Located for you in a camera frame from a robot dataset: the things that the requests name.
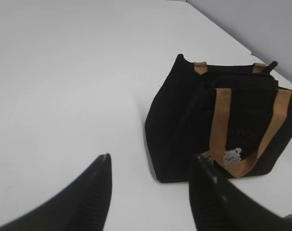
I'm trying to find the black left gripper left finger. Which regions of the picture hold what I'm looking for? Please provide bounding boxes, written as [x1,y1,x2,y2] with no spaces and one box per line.
[0,154,112,231]

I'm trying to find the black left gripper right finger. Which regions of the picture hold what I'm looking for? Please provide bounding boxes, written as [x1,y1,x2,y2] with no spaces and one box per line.
[189,155,292,231]

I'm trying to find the black canvas tote bag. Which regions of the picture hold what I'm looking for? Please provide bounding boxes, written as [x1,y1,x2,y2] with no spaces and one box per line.
[145,54,292,183]

